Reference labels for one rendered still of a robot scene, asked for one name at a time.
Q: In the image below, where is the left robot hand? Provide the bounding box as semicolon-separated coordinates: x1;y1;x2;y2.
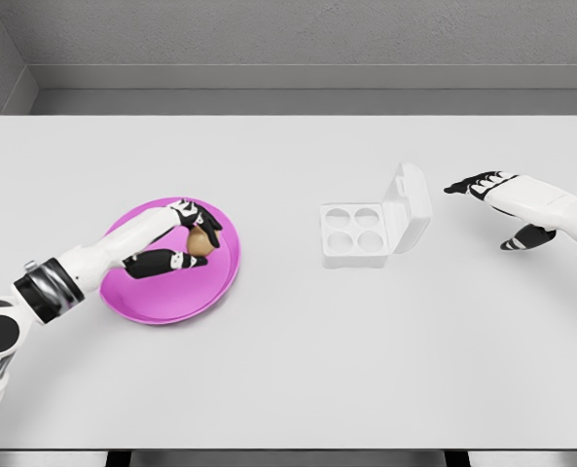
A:
100;198;224;281

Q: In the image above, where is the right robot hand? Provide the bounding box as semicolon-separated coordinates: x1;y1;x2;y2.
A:
443;170;577;252

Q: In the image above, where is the brown egg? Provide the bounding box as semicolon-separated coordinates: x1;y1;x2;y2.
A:
187;226;217;258

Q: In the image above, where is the white egg box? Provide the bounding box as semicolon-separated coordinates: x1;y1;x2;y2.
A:
318;162;434;270

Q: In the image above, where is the pink round plate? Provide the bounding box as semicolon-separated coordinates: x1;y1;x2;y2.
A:
98;197;243;326

